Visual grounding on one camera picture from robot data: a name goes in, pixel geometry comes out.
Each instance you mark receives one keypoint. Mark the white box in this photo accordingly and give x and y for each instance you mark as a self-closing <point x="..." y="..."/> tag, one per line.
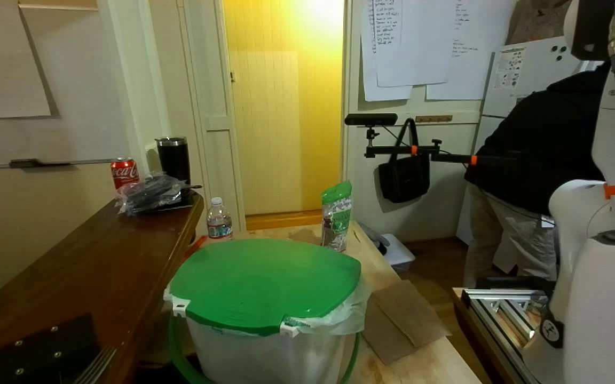
<point x="395" y="251"/>

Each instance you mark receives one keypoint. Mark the red cola can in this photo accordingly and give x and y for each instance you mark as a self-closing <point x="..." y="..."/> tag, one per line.
<point x="124" y="173"/>

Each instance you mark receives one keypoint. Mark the aluminium extrusion frame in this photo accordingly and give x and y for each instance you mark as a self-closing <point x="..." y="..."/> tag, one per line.
<point x="507" y="312"/>

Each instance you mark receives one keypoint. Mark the black tote bag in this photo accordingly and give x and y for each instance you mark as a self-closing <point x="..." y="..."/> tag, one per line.
<point x="404" y="177"/>

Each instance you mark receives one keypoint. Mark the brown cardboard piece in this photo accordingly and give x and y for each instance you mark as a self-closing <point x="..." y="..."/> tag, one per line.
<point x="404" y="320"/>

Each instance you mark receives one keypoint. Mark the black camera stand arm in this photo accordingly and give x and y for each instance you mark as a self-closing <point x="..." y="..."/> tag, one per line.
<point x="422" y="150"/>

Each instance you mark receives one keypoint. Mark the clear water bottle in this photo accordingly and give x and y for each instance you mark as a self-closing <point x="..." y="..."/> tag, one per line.
<point x="218" y="223"/>

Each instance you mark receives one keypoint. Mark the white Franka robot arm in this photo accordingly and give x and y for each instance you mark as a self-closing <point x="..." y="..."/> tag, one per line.
<point x="607" y="284"/>

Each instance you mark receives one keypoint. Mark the green topped snack bag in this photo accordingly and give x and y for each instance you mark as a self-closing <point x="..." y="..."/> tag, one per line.
<point x="339" y="214"/>

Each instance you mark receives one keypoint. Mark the black tumbler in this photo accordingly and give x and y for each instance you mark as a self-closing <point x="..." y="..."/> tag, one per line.
<point x="174" y="160"/>

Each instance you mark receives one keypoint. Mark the person in black jacket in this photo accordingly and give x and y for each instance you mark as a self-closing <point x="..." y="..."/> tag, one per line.
<point x="534" y="150"/>

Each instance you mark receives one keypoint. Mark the brown paper bag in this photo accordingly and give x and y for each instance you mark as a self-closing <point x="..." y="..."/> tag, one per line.
<point x="534" y="21"/>

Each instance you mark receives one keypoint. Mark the red stick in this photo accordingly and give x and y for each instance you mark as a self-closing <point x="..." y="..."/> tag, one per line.
<point x="198" y="247"/>

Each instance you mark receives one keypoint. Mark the black stereo camera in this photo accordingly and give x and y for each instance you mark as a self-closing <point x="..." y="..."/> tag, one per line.
<point x="370" y="120"/>

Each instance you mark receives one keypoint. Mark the white door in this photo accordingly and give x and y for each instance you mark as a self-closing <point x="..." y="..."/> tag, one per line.
<point x="213" y="108"/>

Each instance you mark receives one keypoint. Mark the white poster board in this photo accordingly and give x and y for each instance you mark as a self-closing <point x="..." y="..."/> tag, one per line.
<point x="528" y="77"/>

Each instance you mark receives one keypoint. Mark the whiteboard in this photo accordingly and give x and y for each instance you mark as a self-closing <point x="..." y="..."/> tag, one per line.
<point x="44" y="71"/>

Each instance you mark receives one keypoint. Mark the brown wooden side table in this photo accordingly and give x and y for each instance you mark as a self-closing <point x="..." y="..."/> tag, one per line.
<point x="74" y="269"/>

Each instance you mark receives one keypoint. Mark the handwritten paper sheet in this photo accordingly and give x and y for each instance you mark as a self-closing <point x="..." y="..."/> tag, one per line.
<point x="395" y="50"/>
<point x="469" y="50"/>

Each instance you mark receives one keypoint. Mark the black studded plate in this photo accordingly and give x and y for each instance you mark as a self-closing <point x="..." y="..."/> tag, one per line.
<point x="37" y="354"/>

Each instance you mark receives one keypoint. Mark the white bin with green lid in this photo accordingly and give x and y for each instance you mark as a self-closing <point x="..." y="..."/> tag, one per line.
<point x="265" y="284"/>

